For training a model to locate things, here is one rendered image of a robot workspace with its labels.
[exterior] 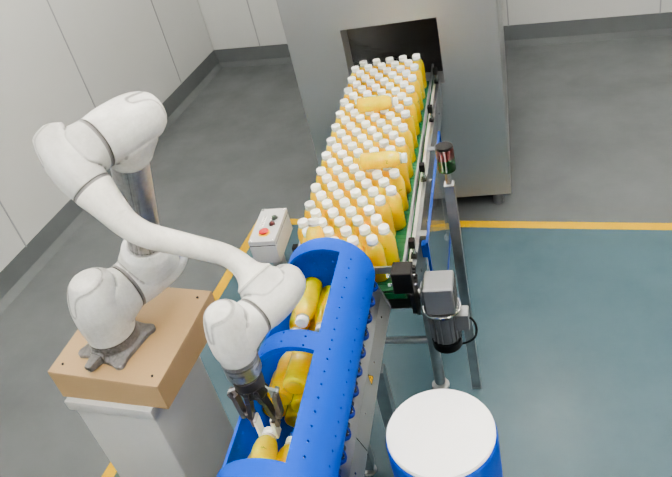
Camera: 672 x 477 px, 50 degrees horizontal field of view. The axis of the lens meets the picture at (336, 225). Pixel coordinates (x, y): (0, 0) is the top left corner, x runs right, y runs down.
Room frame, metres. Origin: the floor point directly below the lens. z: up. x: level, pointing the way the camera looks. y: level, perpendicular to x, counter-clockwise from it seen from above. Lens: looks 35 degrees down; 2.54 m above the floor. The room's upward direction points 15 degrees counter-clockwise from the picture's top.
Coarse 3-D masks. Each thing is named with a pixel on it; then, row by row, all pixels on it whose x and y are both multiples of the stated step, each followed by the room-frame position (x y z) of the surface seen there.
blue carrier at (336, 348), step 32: (320, 256) 1.82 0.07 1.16; (352, 256) 1.73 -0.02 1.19; (352, 288) 1.61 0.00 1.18; (288, 320) 1.70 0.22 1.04; (352, 320) 1.50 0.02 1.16; (320, 352) 1.35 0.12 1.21; (352, 352) 1.40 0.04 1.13; (320, 384) 1.26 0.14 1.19; (352, 384) 1.32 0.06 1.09; (320, 416) 1.16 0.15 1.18; (320, 448) 1.08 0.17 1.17
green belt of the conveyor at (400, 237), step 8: (432, 80) 3.38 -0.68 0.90; (424, 104) 3.15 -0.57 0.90; (424, 112) 3.07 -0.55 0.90; (424, 144) 2.77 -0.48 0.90; (416, 152) 2.72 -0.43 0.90; (416, 160) 2.66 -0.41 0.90; (408, 200) 2.37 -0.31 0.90; (416, 200) 2.36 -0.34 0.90; (408, 208) 2.32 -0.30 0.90; (408, 216) 2.27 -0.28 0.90; (400, 232) 2.18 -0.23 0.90; (400, 240) 2.13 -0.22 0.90; (400, 248) 2.08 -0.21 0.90; (400, 256) 2.04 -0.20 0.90; (408, 256) 2.03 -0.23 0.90; (384, 288) 1.89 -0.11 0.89; (392, 288) 1.88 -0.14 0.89; (392, 296) 1.87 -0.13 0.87; (400, 296) 1.87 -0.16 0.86
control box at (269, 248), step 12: (264, 216) 2.22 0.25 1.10; (288, 216) 2.23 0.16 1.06; (276, 228) 2.12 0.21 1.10; (288, 228) 2.20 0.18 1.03; (252, 240) 2.09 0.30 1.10; (264, 240) 2.07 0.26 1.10; (276, 240) 2.07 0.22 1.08; (288, 240) 2.17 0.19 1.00; (252, 252) 2.08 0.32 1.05; (264, 252) 2.07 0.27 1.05; (276, 252) 2.05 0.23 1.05
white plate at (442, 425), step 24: (408, 408) 1.24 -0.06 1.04; (432, 408) 1.22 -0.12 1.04; (456, 408) 1.20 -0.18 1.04; (480, 408) 1.18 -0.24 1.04; (408, 432) 1.17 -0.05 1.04; (432, 432) 1.15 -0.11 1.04; (456, 432) 1.13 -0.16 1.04; (480, 432) 1.11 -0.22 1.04; (408, 456) 1.10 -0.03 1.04; (432, 456) 1.08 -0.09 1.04; (456, 456) 1.06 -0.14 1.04; (480, 456) 1.05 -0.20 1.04
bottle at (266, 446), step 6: (258, 438) 1.20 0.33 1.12; (264, 438) 1.19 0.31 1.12; (270, 438) 1.19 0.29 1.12; (258, 444) 1.18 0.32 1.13; (264, 444) 1.17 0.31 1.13; (270, 444) 1.17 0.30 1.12; (276, 444) 1.18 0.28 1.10; (252, 450) 1.17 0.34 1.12; (258, 450) 1.16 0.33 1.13; (264, 450) 1.16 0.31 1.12; (270, 450) 1.16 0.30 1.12; (276, 450) 1.17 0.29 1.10; (252, 456) 1.15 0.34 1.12; (258, 456) 1.14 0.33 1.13; (264, 456) 1.14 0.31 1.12; (270, 456) 1.14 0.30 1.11; (276, 456) 1.16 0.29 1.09
